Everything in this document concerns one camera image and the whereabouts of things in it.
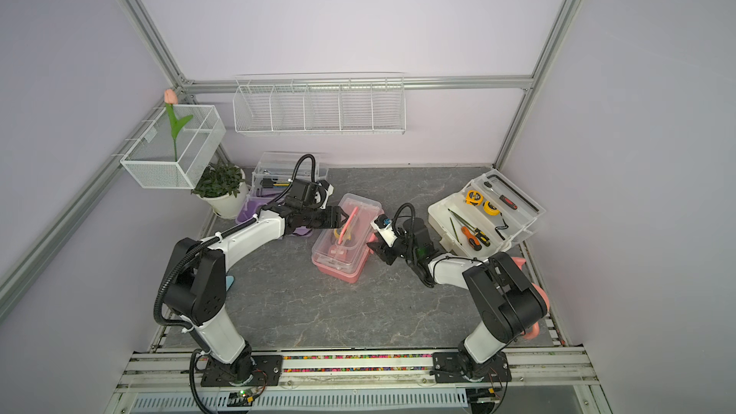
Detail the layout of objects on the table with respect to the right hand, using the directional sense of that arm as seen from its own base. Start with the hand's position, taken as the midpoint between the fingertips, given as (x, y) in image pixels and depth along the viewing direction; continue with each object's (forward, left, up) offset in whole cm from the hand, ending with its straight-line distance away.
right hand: (372, 236), depth 90 cm
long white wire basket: (+45, +2, +19) cm, 49 cm away
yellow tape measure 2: (+9, -40, 0) cm, 41 cm away
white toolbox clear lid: (+8, -40, -1) cm, 40 cm away
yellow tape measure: (+15, -35, 0) cm, 38 cm away
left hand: (+4, +10, +2) cm, 11 cm away
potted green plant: (+14, +49, +7) cm, 51 cm away
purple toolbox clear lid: (+35, +41, -5) cm, 54 cm away
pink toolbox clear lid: (-4, +9, 0) cm, 10 cm away
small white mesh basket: (+12, +61, +23) cm, 67 cm away
